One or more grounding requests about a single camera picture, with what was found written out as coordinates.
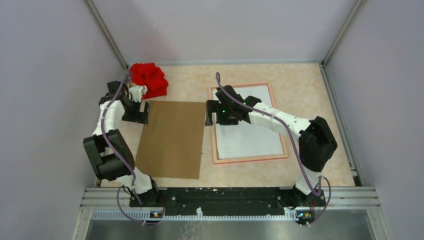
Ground grey cable duct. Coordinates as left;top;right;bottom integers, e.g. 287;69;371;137
91;208;312;222

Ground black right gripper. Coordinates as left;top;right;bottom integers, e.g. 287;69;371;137
205;100;238;127

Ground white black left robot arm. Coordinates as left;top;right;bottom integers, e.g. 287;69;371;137
83;81;161;207

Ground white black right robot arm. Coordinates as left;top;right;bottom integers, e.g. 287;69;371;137
206;83;338;206

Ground red plush toy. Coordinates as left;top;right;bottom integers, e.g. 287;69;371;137
129;62;169;100

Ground landscape beach photo print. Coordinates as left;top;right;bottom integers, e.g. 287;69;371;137
211;113;289;165

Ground aluminium front rail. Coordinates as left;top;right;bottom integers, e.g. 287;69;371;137
80;186;381;210

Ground pink wooden picture frame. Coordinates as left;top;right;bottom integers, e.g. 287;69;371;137
211;82;289;165

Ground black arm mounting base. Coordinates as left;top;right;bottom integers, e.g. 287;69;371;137
129;187;326;217

